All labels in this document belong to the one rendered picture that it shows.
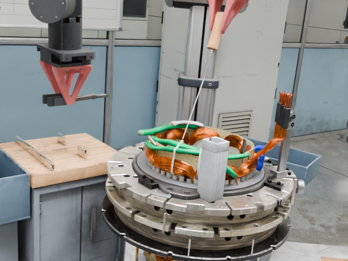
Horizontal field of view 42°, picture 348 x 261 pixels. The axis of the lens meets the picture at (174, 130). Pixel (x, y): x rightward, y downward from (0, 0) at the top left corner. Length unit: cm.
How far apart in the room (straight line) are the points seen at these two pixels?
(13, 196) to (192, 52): 62
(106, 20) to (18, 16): 58
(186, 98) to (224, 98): 196
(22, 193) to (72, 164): 10
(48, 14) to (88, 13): 234
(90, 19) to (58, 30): 228
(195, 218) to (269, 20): 277
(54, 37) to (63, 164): 23
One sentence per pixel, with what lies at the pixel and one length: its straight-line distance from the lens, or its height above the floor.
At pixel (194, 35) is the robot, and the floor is 128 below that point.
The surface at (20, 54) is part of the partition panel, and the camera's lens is 298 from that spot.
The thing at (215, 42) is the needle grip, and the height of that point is 131.
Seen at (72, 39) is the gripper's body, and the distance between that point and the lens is 80.
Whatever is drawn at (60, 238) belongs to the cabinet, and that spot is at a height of 92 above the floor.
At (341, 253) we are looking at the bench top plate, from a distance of 129.
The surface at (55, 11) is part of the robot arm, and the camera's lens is 72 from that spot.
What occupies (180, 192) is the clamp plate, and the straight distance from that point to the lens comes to 68.
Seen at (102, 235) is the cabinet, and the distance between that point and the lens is 95.
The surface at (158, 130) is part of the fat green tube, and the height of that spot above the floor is 115.
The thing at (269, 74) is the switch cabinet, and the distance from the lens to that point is 344.
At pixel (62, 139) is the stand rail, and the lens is 96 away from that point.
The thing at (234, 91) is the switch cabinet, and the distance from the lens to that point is 323.
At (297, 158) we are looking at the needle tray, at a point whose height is 104.
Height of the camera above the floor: 137
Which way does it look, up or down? 16 degrees down
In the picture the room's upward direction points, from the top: 5 degrees clockwise
